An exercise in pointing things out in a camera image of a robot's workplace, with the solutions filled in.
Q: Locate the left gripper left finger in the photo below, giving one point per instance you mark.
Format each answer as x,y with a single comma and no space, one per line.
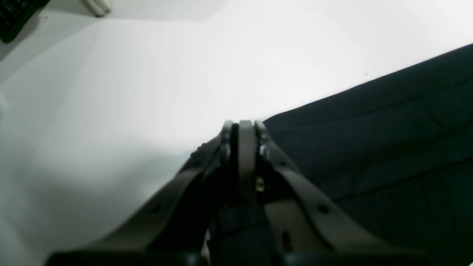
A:
178,215

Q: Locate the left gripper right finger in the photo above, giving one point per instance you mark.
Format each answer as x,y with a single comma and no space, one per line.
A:
302,217

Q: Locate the black T-shirt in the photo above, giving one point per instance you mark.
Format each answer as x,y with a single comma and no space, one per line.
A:
396,154

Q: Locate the black keyboard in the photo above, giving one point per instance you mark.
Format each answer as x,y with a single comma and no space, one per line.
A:
14,14

